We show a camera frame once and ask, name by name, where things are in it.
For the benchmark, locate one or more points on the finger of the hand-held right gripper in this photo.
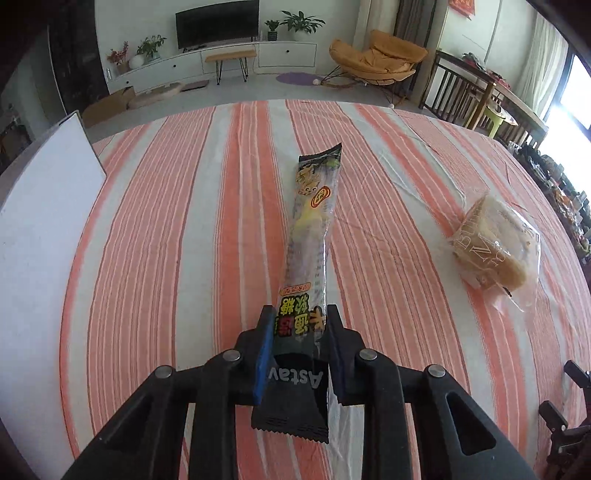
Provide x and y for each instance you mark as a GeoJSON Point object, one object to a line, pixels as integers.
{"type": "Point", "coordinates": [561, 434]}
{"type": "Point", "coordinates": [577, 371]}

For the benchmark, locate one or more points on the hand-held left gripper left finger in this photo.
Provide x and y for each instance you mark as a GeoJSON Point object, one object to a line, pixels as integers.
{"type": "Point", "coordinates": [264, 360]}

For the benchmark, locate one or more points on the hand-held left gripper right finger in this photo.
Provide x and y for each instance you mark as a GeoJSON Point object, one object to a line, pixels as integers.
{"type": "Point", "coordinates": [339, 369]}

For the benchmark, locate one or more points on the long black candy packet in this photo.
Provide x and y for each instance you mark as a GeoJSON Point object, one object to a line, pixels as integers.
{"type": "Point", "coordinates": [309, 240]}

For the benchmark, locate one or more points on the bread in clear bag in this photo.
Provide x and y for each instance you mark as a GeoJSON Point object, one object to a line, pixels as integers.
{"type": "Point", "coordinates": [494, 249]}

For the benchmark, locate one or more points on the white board panel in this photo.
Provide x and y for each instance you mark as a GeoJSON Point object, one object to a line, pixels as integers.
{"type": "Point", "coordinates": [37, 254]}

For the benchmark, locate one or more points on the green stool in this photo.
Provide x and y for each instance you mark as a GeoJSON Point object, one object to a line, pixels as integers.
{"type": "Point", "coordinates": [501, 117]}

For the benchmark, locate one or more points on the wooden dining table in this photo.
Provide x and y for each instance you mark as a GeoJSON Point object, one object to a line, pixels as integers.
{"type": "Point", "coordinates": [517, 104]}

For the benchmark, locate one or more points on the purple round rug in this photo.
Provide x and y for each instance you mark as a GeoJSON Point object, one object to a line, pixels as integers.
{"type": "Point", "coordinates": [300, 79]}

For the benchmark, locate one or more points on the beige pet bed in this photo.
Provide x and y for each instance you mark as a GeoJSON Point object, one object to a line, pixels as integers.
{"type": "Point", "coordinates": [154, 96]}

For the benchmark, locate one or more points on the cardboard box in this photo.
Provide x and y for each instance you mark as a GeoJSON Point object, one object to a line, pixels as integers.
{"type": "Point", "coordinates": [108, 106]}

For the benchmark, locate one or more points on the dark wooden dining chair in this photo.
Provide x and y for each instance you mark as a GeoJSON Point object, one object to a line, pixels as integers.
{"type": "Point", "coordinates": [450, 92]}

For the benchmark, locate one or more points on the white sheer curtain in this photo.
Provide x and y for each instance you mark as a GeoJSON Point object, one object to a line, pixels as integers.
{"type": "Point", "coordinates": [542, 69]}

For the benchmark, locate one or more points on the white television cabinet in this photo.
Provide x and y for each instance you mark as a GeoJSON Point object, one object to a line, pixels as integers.
{"type": "Point", "coordinates": [286, 55]}

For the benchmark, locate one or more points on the wooden bench with black legs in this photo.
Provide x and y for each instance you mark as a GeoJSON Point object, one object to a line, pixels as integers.
{"type": "Point", "coordinates": [231, 54]}

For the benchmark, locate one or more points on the orange lounge chair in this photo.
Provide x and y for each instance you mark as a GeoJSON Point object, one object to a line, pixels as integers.
{"type": "Point", "coordinates": [378, 60]}

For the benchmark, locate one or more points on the small plant in dark pot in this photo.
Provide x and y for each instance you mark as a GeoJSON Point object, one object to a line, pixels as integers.
{"type": "Point", "coordinates": [272, 33]}

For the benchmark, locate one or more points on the leafy green potted plant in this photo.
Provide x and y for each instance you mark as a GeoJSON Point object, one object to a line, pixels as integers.
{"type": "Point", "coordinates": [150, 46]}

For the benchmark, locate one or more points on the large plant in white pot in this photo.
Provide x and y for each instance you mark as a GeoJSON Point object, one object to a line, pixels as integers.
{"type": "Point", "coordinates": [301, 27]}

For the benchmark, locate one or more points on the red flower plant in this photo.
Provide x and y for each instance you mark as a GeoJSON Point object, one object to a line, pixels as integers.
{"type": "Point", "coordinates": [119, 57]}

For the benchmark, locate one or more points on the black television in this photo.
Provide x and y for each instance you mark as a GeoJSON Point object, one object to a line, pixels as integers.
{"type": "Point", "coordinates": [217, 23]}

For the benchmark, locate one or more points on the grey curtain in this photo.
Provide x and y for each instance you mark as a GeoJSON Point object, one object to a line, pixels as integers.
{"type": "Point", "coordinates": [415, 21]}

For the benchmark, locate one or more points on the black display shelf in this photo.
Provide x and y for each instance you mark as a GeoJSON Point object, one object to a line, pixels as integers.
{"type": "Point", "coordinates": [78, 50]}

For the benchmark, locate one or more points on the red wall poster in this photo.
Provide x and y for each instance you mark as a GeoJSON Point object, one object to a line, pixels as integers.
{"type": "Point", "coordinates": [461, 7]}

